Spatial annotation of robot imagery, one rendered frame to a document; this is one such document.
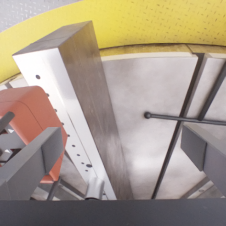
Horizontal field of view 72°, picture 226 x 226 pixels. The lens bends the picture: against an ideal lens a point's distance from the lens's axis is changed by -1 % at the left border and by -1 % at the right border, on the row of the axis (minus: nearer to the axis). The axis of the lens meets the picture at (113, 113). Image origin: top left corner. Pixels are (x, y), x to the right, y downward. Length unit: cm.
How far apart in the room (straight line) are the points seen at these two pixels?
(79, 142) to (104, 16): 76
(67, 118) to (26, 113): 26
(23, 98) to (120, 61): 57
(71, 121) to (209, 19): 94
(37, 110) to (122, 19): 85
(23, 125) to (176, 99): 80
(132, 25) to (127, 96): 44
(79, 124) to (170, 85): 53
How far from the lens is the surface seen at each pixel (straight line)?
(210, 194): 167
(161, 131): 109
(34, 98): 33
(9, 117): 28
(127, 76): 84
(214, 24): 117
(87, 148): 65
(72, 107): 51
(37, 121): 33
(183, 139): 17
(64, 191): 194
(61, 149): 17
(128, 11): 107
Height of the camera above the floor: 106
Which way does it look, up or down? 50 degrees down
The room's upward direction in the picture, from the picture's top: 169 degrees counter-clockwise
